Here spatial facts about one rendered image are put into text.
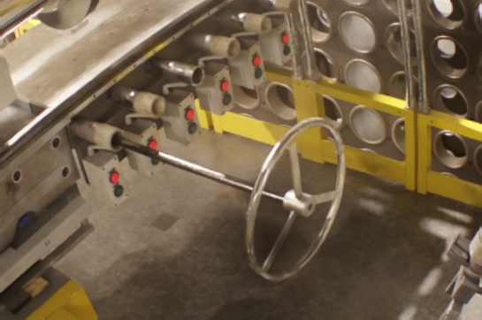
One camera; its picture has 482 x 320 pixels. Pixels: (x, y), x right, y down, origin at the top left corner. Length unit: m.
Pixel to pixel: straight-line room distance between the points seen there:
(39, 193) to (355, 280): 1.20
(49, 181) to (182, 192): 1.17
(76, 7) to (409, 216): 1.68
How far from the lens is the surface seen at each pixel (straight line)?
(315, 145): 3.24
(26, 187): 2.14
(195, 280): 2.84
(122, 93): 2.23
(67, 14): 1.84
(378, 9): 3.74
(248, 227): 1.59
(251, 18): 2.50
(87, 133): 2.13
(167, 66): 2.31
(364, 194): 3.09
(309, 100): 3.11
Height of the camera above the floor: 1.97
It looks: 33 degrees down
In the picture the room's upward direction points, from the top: 11 degrees counter-clockwise
